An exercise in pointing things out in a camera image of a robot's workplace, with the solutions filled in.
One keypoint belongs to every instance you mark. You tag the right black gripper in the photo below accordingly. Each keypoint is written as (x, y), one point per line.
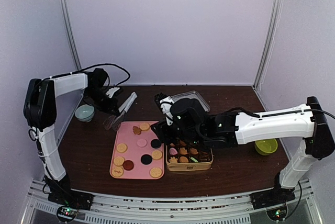
(162, 132)

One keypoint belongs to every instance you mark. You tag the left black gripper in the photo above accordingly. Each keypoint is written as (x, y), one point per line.
(112, 104)

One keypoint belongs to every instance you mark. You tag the metal serving tongs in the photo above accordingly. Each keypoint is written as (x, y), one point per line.
(114, 122)

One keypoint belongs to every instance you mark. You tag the pink sandwich cookie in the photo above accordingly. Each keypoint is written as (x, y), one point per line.
(142, 143)
(173, 151)

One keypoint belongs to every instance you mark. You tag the gold cookie tin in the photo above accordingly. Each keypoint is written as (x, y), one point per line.
(182, 163)

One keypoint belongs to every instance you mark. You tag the gingerbread brown leaf cookie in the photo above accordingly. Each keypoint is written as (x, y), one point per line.
(136, 130)

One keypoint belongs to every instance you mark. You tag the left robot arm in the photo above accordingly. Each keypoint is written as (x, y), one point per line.
(40, 111)

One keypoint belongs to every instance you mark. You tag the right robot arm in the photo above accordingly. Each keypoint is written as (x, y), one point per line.
(186, 120)

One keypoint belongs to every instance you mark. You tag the pale blue ceramic bowl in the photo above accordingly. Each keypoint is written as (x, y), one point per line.
(85, 113)

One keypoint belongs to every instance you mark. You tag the black sandwich cookie upper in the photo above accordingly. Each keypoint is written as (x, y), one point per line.
(155, 143)

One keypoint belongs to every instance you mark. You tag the black sandwich cookie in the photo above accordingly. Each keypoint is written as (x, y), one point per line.
(155, 143)
(146, 159)

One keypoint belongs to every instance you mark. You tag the silver tin lid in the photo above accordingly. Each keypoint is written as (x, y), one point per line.
(192, 95)

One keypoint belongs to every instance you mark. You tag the yellow dotted cookie middle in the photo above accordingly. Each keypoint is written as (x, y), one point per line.
(157, 155)

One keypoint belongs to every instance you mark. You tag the yellow dotted cookie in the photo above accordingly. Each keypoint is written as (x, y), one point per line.
(118, 161)
(157, 155)

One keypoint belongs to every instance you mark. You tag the lone yellow sandwich cookie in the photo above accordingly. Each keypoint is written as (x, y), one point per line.
(144, 126)

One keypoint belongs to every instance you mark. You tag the yellow cookie under chip cookie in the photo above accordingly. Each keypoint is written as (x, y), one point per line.
(121, 148)

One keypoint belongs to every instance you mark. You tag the black sandwich cookie lower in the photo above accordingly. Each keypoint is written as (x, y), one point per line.
(146, 159)

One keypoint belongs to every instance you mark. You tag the yellow dotted cookie corner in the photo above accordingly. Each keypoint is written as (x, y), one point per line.
(156, 172)

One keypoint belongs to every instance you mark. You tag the pink plastic tray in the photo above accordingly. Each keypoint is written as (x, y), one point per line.
(134, 153)

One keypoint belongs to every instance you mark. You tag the yellow dotted cookie left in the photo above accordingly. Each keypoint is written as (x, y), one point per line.
(118, 161)

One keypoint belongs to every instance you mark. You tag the brown chocolate cookie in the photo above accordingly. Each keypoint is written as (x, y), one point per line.
(128, 165)

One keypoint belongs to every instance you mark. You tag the yellow cookie with pink sword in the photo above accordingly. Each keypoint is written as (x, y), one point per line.
(117, 171)

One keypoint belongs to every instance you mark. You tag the green plastic bowl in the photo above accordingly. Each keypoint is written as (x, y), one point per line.
(266, 147)

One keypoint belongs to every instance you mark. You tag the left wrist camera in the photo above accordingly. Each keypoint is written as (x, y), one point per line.
(114, 92)

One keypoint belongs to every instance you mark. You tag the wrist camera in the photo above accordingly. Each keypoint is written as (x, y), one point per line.
(165, 104)
(114, 92)

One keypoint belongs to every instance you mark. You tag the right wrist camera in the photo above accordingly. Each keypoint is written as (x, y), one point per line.
(165, 104)

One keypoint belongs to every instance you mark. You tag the front aluminium rail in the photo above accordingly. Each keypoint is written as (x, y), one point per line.
(233, 208)

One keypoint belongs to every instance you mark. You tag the right aluminium frame post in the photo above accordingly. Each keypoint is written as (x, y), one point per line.
(268, 45)

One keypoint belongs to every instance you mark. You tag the aluminium frame post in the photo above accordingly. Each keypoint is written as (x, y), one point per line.
(268, 45)
(70, 35)

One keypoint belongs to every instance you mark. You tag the left aluminium frame post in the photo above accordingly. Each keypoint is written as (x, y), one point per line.
(70, 35)

